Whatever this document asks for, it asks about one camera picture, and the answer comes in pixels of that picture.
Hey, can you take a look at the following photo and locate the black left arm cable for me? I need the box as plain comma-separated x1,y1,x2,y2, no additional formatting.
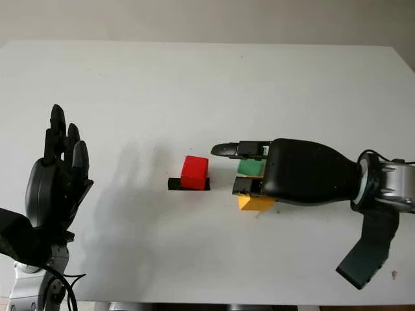
41,263,88,311

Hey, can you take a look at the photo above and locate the black flat rectangular tile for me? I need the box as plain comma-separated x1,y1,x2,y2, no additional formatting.
167,176,212,192

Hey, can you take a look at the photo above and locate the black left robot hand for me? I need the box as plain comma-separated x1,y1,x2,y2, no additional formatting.
24,104,95,243

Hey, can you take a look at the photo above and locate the yellow wooden block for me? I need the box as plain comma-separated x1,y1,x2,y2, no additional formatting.
237,192,277,213

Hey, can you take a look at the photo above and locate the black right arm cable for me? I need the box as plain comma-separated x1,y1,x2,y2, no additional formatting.
362,148,407,163

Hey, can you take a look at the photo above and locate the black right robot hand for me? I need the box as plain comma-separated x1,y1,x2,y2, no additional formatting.
211,137,361,207

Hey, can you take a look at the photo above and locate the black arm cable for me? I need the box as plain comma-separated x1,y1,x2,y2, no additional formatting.
362,148,407,163
41,263,88,311

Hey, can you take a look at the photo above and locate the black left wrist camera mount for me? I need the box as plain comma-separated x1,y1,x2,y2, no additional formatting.
0,207,55,269

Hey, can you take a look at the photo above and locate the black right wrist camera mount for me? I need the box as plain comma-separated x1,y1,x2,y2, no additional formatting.
335,211,400,291

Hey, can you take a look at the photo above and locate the green wooden block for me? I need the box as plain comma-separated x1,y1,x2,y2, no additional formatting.
237,145,272,179

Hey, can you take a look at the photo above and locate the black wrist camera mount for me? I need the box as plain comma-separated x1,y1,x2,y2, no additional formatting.
335,211,400,291
0,207,55,269

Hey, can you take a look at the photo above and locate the red wooden block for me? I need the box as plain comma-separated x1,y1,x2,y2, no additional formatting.
180,155,209,191

